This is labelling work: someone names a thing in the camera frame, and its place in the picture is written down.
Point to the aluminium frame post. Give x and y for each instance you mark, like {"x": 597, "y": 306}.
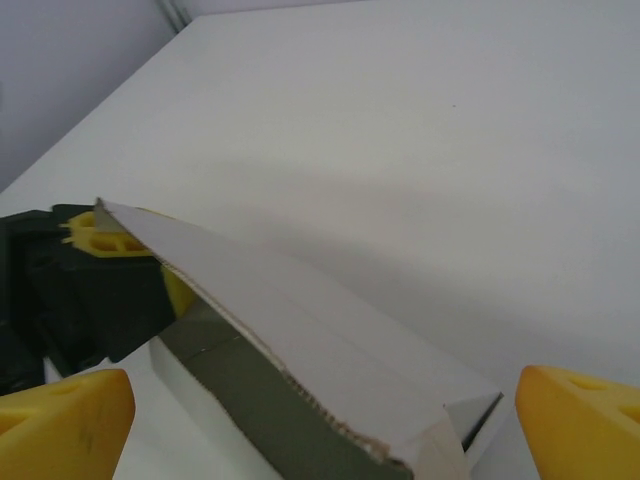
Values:
{"x": 174, "y": 12}

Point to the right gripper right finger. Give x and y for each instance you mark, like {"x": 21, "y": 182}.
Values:
{"x": 585, "y": 435}

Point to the white paper box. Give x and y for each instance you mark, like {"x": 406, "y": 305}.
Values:
{"x": 325, "y": 340}

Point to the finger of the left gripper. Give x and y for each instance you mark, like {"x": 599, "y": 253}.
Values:
{"x": 105, "y": 244}
{"x": 177, "y": 292}

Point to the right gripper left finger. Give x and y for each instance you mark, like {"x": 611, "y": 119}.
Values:
{"x": 55, "y": 430}

